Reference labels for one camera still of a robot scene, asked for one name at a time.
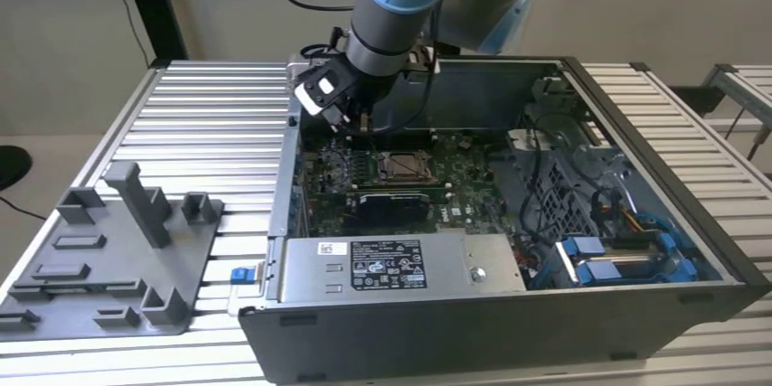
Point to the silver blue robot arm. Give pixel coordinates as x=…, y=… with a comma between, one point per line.
x=385, y=29

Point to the CPU socket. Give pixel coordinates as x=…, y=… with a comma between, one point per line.
x=380, y=176

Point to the green RAM stick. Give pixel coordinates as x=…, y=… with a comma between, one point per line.
x=404, y=185

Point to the black graphics card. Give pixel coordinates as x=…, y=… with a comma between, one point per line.
x=392, y=207

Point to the green motherboard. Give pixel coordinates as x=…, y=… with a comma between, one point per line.
x=476, y=187

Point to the grey perforated drive cage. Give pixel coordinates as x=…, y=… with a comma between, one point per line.
x=560, y=205

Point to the grey power supply unit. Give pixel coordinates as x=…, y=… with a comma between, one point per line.
x=447, y=268

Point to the small blue tab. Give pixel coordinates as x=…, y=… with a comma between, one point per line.
x=241, y=275

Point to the blue disk carrier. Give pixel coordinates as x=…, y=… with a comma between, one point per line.
x=599, y=272
x=585, y=246

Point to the open grey PC case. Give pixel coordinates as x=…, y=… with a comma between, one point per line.
x=421, y=341

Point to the grey plastic part rack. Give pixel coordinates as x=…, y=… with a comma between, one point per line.
x=108, y=277

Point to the black round stool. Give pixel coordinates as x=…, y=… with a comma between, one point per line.
x=12, y=166

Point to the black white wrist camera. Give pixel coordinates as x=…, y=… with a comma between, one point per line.
x=323, y=87

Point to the black frame post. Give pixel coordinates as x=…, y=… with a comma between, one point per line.
x=153, y=6

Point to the aluminium table frame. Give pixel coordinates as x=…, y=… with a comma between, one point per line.
x=741, y=87

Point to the blue plastic bracket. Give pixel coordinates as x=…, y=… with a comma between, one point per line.
x=679, y=264

